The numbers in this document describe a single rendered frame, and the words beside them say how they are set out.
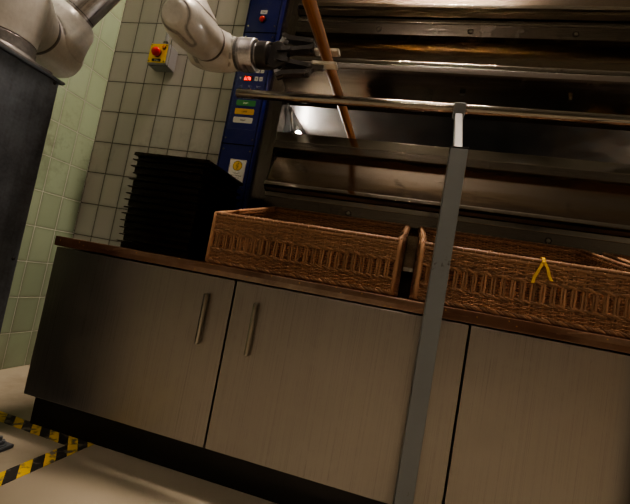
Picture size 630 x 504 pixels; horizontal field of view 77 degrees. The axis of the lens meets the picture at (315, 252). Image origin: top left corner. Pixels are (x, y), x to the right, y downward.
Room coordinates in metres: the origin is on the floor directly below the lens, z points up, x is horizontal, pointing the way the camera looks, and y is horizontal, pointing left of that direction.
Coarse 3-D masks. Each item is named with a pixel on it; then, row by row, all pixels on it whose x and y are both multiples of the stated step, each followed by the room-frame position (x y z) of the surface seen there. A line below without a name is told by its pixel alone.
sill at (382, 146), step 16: (320, 144) 1.60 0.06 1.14; (336, 144) 1.59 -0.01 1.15; (352, 144) 1.57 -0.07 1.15; (368, 144) 1.56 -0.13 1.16; (384, 144) 1.54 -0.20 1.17; (400, 144) 1.53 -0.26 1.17; (416, 144) 1.52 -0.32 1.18; (480, 160) 1.46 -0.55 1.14; (496, 160) 1.45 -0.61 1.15; (512, 160) 1.43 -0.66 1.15; (528, 160) 1.42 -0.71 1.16; (544, 160) 1.41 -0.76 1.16; (560, 160) 1.40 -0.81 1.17; (576, 160) 1.38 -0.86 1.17
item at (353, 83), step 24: (360, 72) 1.44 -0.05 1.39; (384, 72) 1.42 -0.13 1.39; (408, 72) 1.39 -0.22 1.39; (432, 72) 1.37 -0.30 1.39; (456, 72) 1.35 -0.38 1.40; (480, 72) 1.33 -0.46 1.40; (504, 72) 1.31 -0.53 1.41; (528, 72) 1.29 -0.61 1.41; (360, 96) 1.58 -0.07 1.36; (384, 96) 1.55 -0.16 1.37; (408, 96) 1.52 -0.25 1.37; (432, 96) 1.49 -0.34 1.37; (456, 96) 1.46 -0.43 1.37; (480, 96) 1.43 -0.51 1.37; (504, 96) 1.40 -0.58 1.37; (528, 96) 1.38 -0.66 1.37; (552, 96) 1.35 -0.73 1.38; (576, 96) 1.33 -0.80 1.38; (600, 96) 1.30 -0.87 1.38; (624, 96) 1.28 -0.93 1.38
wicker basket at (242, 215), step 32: (224, 224) 1.15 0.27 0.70; (256, 224) 1.13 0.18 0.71; (288, 224) 1.10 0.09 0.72; (352, 224) 1.52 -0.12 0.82; (384, 224) 1.50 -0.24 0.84; (224, 256) 1.15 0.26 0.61; (256, 256) 1.12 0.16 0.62; (288, 256) 1.10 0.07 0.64; (320, 256) 1.08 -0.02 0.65; (352, 256) 1.06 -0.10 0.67; (384, 256) 1.04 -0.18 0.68; (352, 288) 1.06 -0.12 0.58; (384, 288) 1.03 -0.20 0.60
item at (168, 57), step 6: (150, 48) 1.73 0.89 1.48; (168, 48) 1.71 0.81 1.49; (150, 54) 1.73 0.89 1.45; (162, 54) 1.71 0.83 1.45; (168, 54) 1.71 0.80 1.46; (174, 54) 1.75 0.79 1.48; (150, 60) 1.73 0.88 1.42; (156, 60) 1.72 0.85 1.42; (162, 60) 1.71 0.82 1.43; (168, 60) 1.72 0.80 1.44; (174, 60) 1.76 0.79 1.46; (150, 66) 1.75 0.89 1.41; (156, 66) 1.74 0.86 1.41; (162, 66) 1.73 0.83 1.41; (168, 66) 1.73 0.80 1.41; (174, 66) 1.77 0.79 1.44
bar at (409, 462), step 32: (256, 96) 1.28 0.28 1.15; (288, 96) 1.25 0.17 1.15; (320, 96) 1.22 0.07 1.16; (352, 96) 1.20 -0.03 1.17; (448, 160) 0.91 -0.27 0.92; (448, 192) 0.91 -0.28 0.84; (448, 224) 0.90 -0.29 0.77; (448, 256) 0.90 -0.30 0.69; (416, 384) 0.91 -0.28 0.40; (416, 416) 0.90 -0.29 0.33; (416, 448) 0.90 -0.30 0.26; (416, 480) 0.90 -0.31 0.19
